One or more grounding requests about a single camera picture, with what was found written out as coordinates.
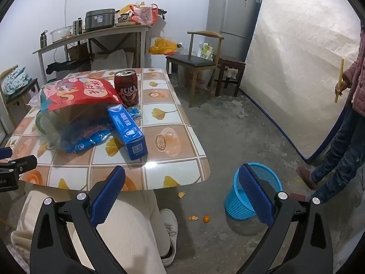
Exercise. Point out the yellow stick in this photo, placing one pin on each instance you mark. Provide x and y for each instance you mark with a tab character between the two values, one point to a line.
341	68

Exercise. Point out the white mattress with blue edge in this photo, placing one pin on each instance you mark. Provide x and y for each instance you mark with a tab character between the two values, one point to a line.
299	71

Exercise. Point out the wooden chair with black seat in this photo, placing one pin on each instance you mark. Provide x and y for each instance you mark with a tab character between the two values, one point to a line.
191	60

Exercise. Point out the green clear plastic bag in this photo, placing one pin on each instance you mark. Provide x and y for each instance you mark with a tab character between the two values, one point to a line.
45	128

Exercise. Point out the pink plastic bag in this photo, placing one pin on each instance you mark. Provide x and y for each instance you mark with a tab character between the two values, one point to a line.
144	14

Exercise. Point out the floral cloth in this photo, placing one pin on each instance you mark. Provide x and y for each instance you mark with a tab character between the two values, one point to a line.
15	78

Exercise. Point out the wooden chair with floral cloth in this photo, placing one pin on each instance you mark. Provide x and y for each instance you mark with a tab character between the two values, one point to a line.
20	94

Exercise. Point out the blue plastic waste basket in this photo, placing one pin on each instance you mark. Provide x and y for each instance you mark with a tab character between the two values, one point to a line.
236	202

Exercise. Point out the grey rice cooker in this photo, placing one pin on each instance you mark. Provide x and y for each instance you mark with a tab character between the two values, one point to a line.
99	20

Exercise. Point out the clear glass bowl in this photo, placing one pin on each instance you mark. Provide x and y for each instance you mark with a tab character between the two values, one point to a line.
61	35

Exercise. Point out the yellow orange plastic bag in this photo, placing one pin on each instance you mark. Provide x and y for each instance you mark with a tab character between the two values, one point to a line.
164	47

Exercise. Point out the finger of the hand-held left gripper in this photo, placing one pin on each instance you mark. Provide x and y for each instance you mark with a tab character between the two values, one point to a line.
4	152
20	165

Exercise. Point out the steel water bottle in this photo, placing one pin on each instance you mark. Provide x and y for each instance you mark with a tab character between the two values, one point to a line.
43	39

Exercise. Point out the patterned ceramic bowl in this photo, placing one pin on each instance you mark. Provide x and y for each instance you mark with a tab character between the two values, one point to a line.
125	18

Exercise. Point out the grey side table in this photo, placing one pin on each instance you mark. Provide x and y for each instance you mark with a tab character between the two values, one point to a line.
94	34

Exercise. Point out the dark wooden stool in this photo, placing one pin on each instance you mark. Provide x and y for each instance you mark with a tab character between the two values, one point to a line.
231	61

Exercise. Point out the blue cardboard box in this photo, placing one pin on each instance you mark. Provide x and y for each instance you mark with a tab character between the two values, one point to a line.
128	132

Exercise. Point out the brown kraft paper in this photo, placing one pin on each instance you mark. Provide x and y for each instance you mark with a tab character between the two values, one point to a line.
82	115

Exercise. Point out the beige cushion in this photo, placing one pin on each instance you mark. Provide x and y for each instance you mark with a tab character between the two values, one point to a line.
109	60

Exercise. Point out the black cloth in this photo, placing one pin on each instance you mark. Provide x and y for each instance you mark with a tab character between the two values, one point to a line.
65	65

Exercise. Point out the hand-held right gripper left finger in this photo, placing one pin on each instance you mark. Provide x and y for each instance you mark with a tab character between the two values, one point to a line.
109	195

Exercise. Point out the green white carton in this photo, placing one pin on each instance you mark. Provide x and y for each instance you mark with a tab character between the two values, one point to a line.
206	52

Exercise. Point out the brown cardboard box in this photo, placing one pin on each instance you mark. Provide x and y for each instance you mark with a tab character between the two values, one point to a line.
78	52

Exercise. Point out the small orange fruit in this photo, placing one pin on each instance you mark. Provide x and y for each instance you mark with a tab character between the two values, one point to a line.
206	219

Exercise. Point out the red snack bag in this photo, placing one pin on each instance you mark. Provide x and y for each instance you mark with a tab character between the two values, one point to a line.
82	92

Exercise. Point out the silver refrigerator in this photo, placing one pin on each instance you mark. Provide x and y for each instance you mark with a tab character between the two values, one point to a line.
228	20

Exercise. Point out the orange peel scrap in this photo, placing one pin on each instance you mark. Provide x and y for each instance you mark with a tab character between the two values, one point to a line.
193	218
181	195

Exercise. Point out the blue wrapper with red logo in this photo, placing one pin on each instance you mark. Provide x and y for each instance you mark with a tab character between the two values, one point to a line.
85	141

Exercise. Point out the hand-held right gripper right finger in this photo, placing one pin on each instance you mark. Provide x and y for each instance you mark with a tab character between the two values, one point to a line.
255	195

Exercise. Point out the red drink can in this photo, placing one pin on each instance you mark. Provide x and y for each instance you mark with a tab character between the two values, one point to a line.
127	91

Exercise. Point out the white bag with red print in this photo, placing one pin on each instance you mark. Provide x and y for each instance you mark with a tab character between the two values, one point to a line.
199	80

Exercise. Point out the person's leg in white pants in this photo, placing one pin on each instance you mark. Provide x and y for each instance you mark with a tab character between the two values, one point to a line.
137	228

